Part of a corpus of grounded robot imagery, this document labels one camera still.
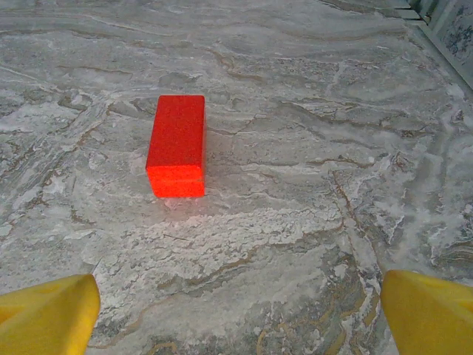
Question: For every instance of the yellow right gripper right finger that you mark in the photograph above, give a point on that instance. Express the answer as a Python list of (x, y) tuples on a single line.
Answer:
[(432, 318)]

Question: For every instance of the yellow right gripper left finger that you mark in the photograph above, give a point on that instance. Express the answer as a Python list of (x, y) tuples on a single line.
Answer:
[(48, 318)]

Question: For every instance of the aluminium side rail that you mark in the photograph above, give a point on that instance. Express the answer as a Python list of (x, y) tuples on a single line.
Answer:
[(438, 46)]

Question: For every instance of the red rectangular block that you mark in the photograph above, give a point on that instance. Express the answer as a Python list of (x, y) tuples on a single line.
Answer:
[(177, 140)]

